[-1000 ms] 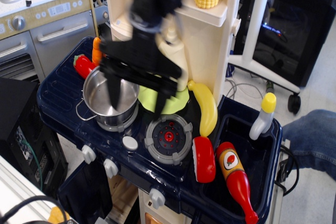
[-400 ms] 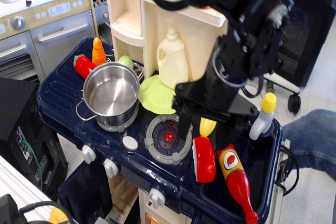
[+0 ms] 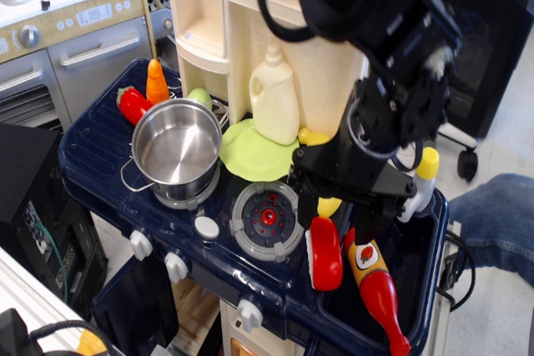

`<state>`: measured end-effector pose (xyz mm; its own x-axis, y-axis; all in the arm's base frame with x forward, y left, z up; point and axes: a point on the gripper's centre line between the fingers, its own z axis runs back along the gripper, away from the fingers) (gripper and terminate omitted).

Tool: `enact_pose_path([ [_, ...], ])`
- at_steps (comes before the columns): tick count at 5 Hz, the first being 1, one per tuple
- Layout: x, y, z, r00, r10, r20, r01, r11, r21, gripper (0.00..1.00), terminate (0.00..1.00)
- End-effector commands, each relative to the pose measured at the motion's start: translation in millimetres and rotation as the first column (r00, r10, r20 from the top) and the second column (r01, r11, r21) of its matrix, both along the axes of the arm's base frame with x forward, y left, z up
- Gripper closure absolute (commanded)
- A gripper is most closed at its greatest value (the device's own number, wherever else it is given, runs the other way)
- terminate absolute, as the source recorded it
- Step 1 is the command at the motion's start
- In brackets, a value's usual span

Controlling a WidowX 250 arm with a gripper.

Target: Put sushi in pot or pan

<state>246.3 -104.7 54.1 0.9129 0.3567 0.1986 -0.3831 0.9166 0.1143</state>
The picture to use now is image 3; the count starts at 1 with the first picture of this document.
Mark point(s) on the grey round button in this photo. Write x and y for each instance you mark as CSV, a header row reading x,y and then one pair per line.
x,y
206,228

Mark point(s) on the cream toy kitchen shelf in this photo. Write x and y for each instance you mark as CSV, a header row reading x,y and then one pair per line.
x,y
220,42

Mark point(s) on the red toy pepper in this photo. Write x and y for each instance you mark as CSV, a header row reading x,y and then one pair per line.
x,y
132,104

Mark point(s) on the green toy fruit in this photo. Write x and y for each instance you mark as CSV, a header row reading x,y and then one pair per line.
x,y
200,95

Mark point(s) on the grey toy burner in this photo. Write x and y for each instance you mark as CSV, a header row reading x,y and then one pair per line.
x,y
264,221
193,201

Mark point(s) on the grey stove knob right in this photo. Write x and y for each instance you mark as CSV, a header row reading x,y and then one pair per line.
x,y
250,315

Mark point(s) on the red toy ketchup bottle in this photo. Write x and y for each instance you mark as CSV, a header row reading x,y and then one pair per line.
x,y
377,289

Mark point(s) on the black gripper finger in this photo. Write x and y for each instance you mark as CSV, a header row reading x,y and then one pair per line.
x,y
371,221
307,208

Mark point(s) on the orange toy carrot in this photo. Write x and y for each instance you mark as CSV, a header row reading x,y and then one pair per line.
x,y
157,90

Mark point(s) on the black computer case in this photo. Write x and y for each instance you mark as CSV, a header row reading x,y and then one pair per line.
x,y
51,235

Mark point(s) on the yellow toy banana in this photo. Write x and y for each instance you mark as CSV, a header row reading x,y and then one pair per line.
x,y
326,207

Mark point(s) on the grey stove knob left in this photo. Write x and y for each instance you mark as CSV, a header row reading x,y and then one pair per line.
x,y
141,245

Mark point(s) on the green toy plate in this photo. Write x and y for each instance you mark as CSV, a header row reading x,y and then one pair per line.
x,y
248,155

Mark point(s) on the wooden toy kitchen background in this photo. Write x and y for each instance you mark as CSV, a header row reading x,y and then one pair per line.
x,y
57,56

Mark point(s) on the cream toy detergent bottle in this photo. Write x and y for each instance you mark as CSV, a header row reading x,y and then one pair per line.
x,y
273,100

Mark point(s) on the grey toy burner left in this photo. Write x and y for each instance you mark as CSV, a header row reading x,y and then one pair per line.
x,y
193,201

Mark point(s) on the grey stove knob middle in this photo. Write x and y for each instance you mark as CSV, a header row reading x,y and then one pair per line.
x,y
177,268

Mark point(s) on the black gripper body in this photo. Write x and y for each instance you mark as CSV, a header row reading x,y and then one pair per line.
x,y
380,118

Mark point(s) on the grey toy burner right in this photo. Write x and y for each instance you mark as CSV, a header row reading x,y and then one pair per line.
x,y
264,221

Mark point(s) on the stainless steel pot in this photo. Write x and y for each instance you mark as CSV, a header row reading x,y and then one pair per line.
x,y
176,146

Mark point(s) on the red toy sushi piece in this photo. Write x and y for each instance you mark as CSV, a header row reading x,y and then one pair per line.
x,y
324,254

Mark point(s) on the person leg blue jeans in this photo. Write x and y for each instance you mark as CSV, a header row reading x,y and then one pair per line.
x,y
497,224

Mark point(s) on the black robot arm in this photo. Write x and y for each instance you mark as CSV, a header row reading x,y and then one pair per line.
x,y
411,46

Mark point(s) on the grey toy faucet yellow cap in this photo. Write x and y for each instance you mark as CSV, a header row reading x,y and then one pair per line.
x,y
425,182

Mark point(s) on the navy toy kitchen counter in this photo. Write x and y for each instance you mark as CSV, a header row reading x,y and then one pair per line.
x,y
96,147

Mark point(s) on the grey stove knob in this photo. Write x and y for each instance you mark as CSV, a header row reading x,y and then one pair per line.
x,y
250,315
141,245
177,268

